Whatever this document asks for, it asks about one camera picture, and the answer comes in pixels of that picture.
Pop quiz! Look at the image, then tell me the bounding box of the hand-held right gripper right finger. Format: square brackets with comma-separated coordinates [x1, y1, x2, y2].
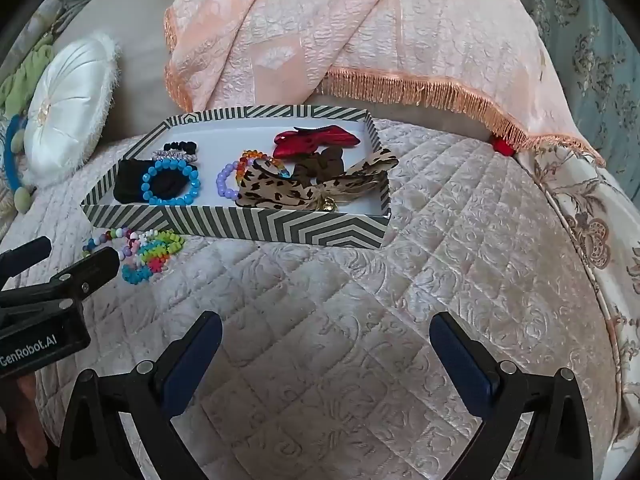
[429, 311, 593, 480]

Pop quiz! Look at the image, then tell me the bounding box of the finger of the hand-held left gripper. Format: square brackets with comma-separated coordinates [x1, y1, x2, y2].
[0, 246, 121, 309]
[0, 236, 53, 275]

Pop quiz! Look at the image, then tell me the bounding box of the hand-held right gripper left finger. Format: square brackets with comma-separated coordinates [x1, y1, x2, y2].
[59, 311, 223, 480]

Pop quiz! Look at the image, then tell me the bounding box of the multicolour round bead bracelet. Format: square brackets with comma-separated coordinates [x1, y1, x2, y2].
[82, 227, 142, 261]

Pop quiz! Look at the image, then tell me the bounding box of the blue bead bracelet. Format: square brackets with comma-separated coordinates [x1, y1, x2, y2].
[141, 162, 201, 207]

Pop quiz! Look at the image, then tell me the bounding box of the lilac rhinestone bracelet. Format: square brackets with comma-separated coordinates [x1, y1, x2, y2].
[151, 149, 200, 165]

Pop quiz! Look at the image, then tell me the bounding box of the striped cardboard box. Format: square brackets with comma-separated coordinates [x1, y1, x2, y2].
[80, 104, 393, 251]

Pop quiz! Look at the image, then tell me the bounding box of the rainbow bead bracelet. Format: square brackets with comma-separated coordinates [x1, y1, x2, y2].
[235, 149, 291, 181]

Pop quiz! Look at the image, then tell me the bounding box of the person's left hand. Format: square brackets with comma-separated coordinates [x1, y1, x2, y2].
[0, 372, 38, 468]

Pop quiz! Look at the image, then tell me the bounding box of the black cloth pouch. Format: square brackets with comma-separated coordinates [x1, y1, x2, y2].
[112, 159, 188, 206]

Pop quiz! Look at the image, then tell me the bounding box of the blue hoop with green balls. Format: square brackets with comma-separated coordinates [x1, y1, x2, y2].
[4, 114, 37, 211]

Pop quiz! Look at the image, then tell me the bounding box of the cream quilted bedspread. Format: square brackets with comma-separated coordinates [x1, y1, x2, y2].
[0, 117, 631, 480]

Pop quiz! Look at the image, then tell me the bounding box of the white round satin cushion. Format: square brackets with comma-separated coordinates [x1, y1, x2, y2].
[22, 32, 121, 186]

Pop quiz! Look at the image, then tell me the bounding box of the green plush toy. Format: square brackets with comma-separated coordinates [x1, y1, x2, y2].
[0, 35, 56, 116]

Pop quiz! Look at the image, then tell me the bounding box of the leopard print bow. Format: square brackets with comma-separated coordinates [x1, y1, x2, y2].
[236, 147, 400, 211]

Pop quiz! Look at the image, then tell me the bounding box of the cream floral fabric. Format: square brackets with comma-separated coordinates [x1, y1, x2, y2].
[515, 145, 640, 480]

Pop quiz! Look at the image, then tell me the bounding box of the small red object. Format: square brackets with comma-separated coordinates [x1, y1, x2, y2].
[491, 132, 516, 157]

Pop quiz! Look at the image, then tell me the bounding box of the beige bolster pillow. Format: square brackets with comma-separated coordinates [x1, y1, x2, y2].
[52, 0, 201, 141]

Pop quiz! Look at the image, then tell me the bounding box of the red bow hair clip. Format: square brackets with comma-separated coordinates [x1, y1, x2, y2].
[272, 125, 362, 160]

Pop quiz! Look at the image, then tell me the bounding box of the brown scrunchie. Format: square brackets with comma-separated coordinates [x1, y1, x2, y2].
[292, 147, 351, 186]

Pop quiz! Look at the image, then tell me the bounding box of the peach fringed blanket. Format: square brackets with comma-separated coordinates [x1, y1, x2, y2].
[164, 0, 606, 168]

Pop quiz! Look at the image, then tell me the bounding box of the turquoise star bead bracelet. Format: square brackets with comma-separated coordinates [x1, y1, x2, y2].
[121, 260, 171, 285]

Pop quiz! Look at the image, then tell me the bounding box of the neon pony bead bracelet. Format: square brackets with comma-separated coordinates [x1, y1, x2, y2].
[137, 230, 186, 266]

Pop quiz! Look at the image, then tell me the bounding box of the purple bead bracelet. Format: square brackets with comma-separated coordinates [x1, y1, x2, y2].
[216, 160, 251, 206]

